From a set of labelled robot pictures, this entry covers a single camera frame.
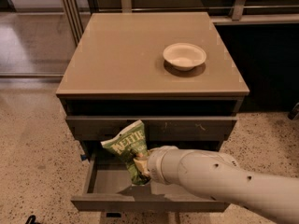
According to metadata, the black object on floor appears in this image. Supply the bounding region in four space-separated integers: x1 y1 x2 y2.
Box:
25 215 41 224

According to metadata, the green jalapeno chip bag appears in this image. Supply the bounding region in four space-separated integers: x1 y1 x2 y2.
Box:
101 120 150 185

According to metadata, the blue cabinet side knob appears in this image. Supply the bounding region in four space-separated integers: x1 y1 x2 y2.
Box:
80 154 88 161

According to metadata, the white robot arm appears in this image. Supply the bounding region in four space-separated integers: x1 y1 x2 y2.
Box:
134 146 299 224

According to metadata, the grey drawer cabinet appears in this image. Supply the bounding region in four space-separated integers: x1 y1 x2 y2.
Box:
55 11 251 224

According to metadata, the open grey middle drawer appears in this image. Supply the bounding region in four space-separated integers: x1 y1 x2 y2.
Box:
71 150 229 212

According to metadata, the white paper bowl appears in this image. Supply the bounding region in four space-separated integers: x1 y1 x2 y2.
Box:
163 43 206 71

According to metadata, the metal shelving frame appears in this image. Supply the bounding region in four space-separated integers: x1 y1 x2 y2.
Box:
62 0 299 43

